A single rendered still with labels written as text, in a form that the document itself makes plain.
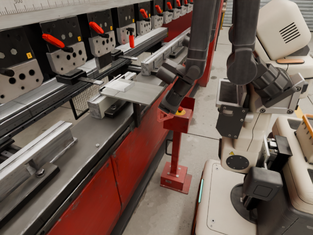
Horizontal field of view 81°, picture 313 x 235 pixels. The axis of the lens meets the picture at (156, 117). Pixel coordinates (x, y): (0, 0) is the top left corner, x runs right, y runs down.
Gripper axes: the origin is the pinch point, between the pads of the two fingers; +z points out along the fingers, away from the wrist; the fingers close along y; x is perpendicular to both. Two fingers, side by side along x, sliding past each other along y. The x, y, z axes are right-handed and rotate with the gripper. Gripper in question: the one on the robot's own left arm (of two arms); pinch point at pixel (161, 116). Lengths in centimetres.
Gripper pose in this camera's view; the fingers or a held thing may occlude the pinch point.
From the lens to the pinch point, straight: 74.0
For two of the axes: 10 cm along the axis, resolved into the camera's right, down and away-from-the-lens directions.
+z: -4.3, 6.3, 6.5
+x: 8.5, 5.3, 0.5
